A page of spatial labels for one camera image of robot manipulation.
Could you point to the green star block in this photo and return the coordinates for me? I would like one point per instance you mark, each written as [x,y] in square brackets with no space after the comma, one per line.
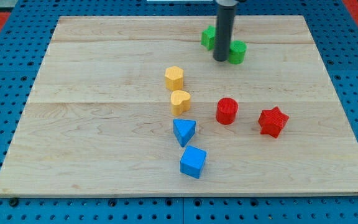
[207,37]

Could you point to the red star block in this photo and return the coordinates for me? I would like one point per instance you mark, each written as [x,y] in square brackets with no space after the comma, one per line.
[272,122]

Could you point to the yellow heart block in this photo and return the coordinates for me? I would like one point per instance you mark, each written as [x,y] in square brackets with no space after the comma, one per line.
[180,102]

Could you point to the blue triangle block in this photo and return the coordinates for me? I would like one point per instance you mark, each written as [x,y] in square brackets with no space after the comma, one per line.
[184,130]

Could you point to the yellow hexagon block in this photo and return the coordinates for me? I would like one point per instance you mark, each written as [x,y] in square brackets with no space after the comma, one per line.
[174,78]

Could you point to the red cylinder block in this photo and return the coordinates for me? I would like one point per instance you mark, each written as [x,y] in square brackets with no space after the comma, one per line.
[226,111]

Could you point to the blue cube block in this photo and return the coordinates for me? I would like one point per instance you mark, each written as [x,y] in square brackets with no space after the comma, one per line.
[192,161]

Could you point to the light wooden board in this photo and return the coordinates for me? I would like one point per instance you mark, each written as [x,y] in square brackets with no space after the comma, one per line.
[98,120]

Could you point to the green cylinder block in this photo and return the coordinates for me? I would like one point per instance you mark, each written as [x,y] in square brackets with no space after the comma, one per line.
[237,51]

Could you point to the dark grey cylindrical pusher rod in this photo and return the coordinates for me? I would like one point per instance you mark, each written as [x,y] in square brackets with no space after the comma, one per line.
[224,24]

